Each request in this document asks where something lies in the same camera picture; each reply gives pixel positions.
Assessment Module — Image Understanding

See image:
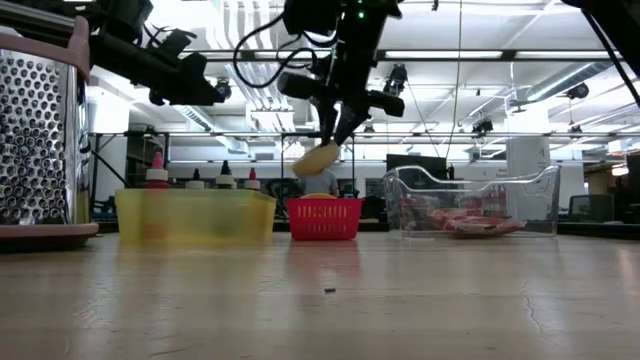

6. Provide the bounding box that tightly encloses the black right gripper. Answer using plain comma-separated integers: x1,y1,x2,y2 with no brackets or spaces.
277,0,405,146

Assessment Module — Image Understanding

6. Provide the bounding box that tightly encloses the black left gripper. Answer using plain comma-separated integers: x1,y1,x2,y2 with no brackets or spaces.
89,29,224,106

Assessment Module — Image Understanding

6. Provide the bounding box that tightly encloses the plastic-wrapped red meat pack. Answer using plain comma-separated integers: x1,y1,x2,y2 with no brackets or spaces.
427,207,527,236

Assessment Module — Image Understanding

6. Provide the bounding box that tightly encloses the person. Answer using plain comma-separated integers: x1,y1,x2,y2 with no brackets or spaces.
298,167,340,197

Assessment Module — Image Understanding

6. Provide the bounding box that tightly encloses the black computer monitor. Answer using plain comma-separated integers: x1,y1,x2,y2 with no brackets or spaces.
385,153,449,201

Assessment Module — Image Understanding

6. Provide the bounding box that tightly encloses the red plastic basket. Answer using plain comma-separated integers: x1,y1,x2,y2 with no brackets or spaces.
285,197,365,242

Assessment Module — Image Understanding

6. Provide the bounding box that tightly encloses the clear plastic bin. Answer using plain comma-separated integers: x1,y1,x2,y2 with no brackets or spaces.
383,165,562,239

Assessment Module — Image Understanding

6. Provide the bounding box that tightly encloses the yellow translucent plastic bin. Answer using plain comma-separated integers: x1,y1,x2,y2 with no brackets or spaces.
114,188,277,246

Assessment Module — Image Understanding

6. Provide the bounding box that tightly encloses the white round pillar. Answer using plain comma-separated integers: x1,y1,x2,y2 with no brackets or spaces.
505,137,552,221

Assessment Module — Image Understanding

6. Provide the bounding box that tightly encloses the dark mesh office chair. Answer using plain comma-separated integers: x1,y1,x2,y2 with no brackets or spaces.
567,193,616,224

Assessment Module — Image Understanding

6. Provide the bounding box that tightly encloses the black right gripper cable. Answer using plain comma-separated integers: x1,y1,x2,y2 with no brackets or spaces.
232,14,331,90

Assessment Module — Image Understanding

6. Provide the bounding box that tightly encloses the black workstation frame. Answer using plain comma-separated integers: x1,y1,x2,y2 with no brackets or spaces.
280,131,356,201

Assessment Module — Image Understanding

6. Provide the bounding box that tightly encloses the black overhead frame beam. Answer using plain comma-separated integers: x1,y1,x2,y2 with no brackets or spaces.
179,48,621,62

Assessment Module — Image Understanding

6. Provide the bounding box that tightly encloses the metal box grater pink handle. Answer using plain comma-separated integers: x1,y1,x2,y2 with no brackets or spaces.
0,2,100,241

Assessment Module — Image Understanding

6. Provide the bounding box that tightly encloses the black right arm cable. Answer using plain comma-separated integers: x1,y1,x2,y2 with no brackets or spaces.
582,9,640,109

